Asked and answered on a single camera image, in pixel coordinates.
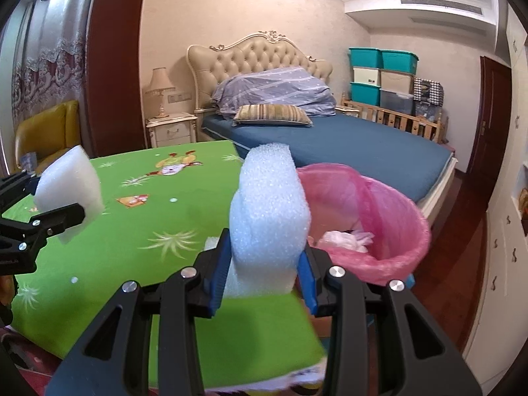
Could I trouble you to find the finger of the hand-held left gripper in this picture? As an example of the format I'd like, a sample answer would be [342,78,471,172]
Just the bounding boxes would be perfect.
[0,202,86,253]
[0,172,42,214]

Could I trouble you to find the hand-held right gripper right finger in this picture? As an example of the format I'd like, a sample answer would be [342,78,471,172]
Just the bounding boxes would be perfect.
[298,247,483,396]

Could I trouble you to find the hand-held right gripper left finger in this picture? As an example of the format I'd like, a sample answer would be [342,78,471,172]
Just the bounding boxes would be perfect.
[47,228,232,396]

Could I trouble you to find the white foam block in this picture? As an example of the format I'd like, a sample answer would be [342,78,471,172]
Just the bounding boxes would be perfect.
[34,145,105,245]

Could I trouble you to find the long white foam strip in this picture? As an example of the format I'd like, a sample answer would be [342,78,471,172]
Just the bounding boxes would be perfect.
[204,144,312,300]

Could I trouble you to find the pink trash bag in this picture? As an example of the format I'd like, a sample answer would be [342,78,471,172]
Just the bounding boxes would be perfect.
[297,163,432,285]

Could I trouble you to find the crumpled white plastic bag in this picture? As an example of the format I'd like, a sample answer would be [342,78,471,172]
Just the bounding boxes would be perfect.
[317,229,376,253]

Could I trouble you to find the yellow leather armchair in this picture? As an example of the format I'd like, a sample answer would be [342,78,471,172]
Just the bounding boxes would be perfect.
[14,100,81,174]

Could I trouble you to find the green cartoon tablecloth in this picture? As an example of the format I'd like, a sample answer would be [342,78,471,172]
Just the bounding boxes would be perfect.
[10,140,331,390]

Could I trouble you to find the cream nightstand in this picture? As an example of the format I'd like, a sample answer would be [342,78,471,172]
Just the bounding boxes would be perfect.
[145,112,199,149]

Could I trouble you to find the patterned lace curtain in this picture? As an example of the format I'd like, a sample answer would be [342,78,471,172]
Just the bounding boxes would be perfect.
[0,0,100,161]

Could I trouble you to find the blue mattress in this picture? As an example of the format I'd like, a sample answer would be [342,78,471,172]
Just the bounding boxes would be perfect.
[202,111,455,205]

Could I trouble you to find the beige table lamp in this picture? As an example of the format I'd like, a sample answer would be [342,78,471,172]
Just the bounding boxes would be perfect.
[144,67,176,118]

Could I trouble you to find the striped pillow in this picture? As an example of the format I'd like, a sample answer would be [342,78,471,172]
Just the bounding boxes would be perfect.
[232,104,313,127]

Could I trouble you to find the lavender duvet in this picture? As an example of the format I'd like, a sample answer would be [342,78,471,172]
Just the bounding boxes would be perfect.
[212,66,337,121]

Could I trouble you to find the teal storage box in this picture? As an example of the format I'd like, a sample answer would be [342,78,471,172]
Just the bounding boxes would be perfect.
[348,47,382,69]
[350,82,382,106]
[380,49,420,76]

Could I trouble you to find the grey clear storage box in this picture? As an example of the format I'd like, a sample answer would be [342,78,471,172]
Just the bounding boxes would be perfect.
[379,88,415,116]

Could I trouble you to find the white wardrobe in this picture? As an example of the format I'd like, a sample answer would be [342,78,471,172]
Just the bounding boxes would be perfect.
[462,8,528,364]

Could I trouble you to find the beige storage box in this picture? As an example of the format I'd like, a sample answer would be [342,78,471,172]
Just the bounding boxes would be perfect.
[379,70,415,92]
[352,66,381,85]

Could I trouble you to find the beige tufted headboard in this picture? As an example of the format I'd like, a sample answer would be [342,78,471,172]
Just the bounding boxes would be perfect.
[186,30,334,112]

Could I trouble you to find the checkered bag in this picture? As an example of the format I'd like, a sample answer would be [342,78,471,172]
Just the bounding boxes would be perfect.
[413,78,445,102]

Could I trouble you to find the dark wooden door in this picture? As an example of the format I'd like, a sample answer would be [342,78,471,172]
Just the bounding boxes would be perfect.
[468,55,512,174]

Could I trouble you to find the air conditioner vent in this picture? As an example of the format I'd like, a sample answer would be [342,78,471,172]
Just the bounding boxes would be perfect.
[400,0,483,14]

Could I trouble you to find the brown wooden door frame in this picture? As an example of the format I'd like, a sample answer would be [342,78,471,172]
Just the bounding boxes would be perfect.
[84,0,149,160]

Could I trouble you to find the wooden crib rail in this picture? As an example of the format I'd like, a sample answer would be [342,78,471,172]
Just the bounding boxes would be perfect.
[340,99,448,145]

